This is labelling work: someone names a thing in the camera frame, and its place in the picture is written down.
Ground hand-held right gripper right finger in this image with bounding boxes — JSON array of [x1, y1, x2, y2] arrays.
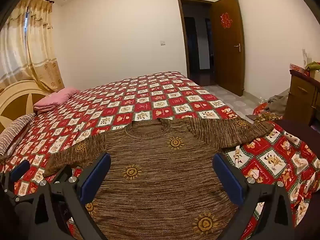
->
[[212, 153, 296, 240]]

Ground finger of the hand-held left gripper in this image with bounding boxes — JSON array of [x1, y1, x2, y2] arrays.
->
[[0, 159, 38, 203]]

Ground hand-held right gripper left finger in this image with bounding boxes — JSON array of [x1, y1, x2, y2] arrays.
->
[[30, 153, 112, 240]]

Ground brown knit sun-print sweater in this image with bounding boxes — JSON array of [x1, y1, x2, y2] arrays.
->
[[44, 116, 275, 240]]

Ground striped pillow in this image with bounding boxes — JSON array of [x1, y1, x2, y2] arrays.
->
[[0, 112, 37, 156]]

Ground cream wooden headboard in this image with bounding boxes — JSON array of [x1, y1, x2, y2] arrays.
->
[[0, 79, 51, 133]]

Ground red patterned bag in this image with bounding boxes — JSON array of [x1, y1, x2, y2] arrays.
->
[[252, 102, 271, 117]]

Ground pink pillow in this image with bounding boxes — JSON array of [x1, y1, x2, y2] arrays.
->
[[33, 87, 81, 111]]

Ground dark brown furniture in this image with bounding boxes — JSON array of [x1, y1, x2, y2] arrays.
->
[[273, 119, 320, 157]]

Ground grey cloth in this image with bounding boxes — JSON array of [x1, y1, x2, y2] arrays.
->
[[267, 94, 288, 116]]

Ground red checkered printed bedspread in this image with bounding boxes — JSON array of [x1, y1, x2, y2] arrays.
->
[[0, 71, 320, 240]]

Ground wooden cabinet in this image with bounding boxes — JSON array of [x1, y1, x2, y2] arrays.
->
[[284, 69, 320, 127]]

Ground beige patterned curtain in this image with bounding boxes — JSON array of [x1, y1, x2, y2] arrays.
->
[[0, 0, 65, 93]]

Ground brown wooden door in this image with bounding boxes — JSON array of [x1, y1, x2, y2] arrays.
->
[[209, 0, 246, 97]]

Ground red box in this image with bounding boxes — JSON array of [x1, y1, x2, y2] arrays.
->
[[289, 63, 311, 77]]

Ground green bag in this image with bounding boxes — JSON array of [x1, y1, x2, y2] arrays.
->
[[306, 61, 320, 72]]

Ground red paper door decoration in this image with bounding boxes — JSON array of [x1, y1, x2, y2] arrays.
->
[[220, 13, 232, 29]]

